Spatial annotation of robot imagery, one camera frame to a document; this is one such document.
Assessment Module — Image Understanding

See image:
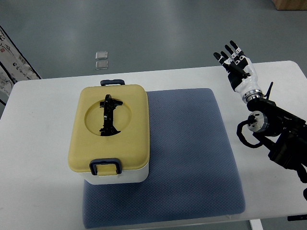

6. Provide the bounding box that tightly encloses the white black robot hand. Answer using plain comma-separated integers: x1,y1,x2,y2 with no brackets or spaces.
213,40,264,103

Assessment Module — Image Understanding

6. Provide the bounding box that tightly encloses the yellow storage box lid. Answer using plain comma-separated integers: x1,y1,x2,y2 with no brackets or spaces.
68,83,150,176

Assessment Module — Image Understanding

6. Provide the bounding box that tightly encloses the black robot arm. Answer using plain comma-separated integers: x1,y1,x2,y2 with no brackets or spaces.
236,83,307,183

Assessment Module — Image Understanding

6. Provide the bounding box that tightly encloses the brown cardboard box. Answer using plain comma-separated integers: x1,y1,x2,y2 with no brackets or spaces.
272,0,307,11

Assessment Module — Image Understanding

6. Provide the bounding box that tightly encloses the white storage box body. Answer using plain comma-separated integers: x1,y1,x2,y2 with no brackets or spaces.
79,164,149,185

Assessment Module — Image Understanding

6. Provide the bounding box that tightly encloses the blue grey cushion mat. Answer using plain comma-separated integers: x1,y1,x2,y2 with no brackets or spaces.
83,88,245,229

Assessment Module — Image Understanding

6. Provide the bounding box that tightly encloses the white table leg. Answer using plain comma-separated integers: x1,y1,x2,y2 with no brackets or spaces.
249,219,264,230

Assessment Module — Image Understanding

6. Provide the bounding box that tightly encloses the calligraphy print cloth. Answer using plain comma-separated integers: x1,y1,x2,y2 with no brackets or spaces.
0,28,41,96

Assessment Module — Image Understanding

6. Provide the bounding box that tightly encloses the black table bracket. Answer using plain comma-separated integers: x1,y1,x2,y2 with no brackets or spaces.
287,214,307,221

